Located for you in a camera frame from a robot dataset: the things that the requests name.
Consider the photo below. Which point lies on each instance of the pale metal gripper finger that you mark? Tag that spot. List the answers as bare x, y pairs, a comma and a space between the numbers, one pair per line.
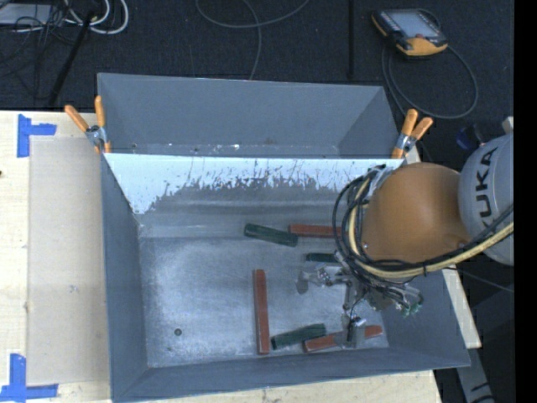
323, 276
356, 330

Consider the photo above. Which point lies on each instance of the dark green flat block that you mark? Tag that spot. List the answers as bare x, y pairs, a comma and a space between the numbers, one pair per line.
270, 234
321, 258
298, 336

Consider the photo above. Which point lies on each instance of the red-brown flat block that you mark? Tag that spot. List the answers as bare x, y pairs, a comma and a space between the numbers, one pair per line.
261, 309
319, 343
312, 230

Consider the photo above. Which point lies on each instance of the grey metal bin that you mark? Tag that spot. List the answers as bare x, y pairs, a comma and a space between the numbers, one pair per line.
201, 292

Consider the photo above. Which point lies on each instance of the pale wood flat board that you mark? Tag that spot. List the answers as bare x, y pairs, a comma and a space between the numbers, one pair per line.
63, 246

